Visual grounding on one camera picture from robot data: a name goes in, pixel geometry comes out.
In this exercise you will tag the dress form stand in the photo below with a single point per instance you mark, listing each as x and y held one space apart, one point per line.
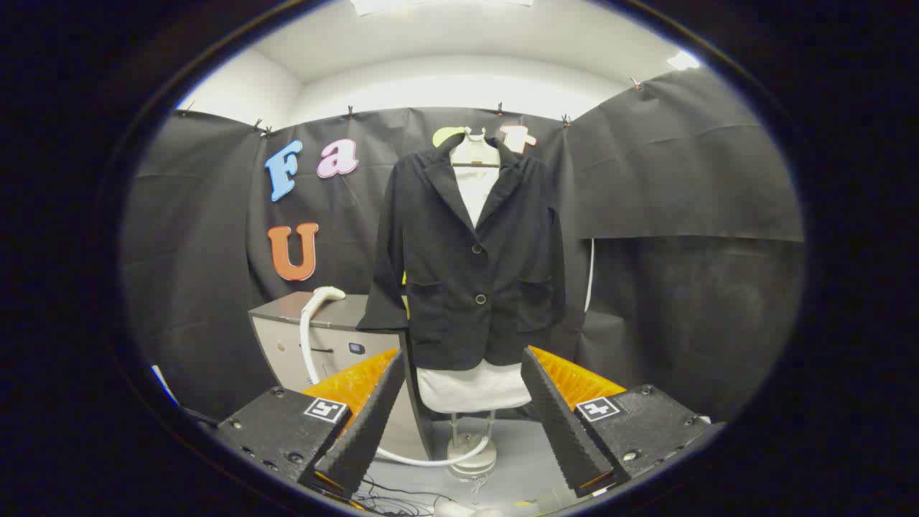
472 459

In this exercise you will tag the black backdrop cloth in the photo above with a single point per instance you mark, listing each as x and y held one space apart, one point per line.
682 179

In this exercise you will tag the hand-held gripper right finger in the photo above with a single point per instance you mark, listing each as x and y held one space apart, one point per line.
560 424

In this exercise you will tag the grey cabinet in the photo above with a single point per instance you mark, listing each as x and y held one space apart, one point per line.
280 345

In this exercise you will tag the white dress form torso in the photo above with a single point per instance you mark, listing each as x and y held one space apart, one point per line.
474 388

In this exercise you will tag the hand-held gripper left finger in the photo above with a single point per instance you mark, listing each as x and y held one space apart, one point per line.
366 431

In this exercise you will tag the black jacket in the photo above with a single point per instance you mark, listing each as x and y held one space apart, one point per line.
445 287

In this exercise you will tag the long ceiling light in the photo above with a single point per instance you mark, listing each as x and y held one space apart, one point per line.
431 4

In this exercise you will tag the row of backdrop clips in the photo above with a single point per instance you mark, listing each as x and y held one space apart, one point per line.
350 111

